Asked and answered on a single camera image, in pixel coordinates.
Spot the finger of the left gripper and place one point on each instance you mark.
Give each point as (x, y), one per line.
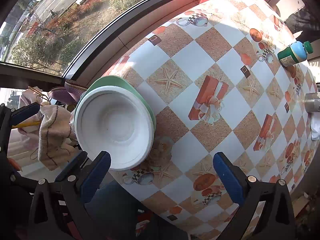
(11, 117)
(73, 167)

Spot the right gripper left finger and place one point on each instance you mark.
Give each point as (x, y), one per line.
(80, 189)

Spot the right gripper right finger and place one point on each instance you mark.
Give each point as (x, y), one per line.
(277, 219)

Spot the white paper bowl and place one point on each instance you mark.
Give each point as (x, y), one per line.
(114, 120)

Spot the green square plate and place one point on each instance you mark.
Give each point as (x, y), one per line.
(112, 80)

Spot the beige striped towel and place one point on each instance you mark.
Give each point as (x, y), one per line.
(55, 137)

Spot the blue jeans leg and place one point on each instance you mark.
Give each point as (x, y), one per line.
(119, 215)

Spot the white crumpled cloth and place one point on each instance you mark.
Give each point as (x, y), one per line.
(315, 125)

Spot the pink metal canister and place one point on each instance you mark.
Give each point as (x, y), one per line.
(312, 102)

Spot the checkered floral tablecloth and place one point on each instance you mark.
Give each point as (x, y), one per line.
(213, 80)

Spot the green blue bottle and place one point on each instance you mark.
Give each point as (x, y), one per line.
(295, 53)

